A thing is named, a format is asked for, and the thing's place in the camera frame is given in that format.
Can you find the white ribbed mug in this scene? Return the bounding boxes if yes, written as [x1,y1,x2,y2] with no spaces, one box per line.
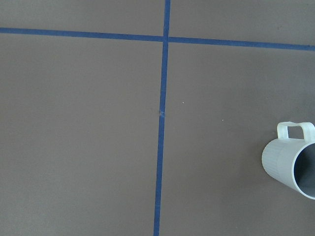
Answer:
[261,121,315,200]

